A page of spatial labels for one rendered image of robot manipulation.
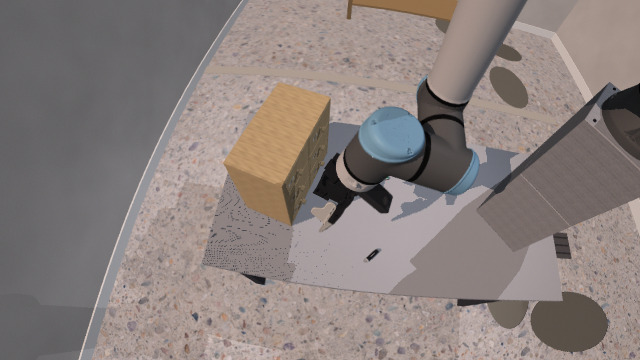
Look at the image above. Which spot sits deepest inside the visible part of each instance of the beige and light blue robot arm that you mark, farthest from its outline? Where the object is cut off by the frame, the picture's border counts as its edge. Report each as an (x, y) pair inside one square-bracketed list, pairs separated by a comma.
[(392, 135)]

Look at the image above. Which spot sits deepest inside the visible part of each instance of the black aa battery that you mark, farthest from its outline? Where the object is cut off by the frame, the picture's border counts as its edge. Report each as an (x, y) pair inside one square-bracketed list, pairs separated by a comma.
[(371, 255)]

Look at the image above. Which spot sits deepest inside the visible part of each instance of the wooden chest of drawers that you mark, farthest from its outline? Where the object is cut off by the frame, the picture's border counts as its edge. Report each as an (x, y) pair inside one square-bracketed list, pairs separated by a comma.
[(264, 155)]

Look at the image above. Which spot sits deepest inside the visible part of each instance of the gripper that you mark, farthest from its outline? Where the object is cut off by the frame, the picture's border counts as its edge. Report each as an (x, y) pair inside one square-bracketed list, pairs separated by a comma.
[(330, 187)]

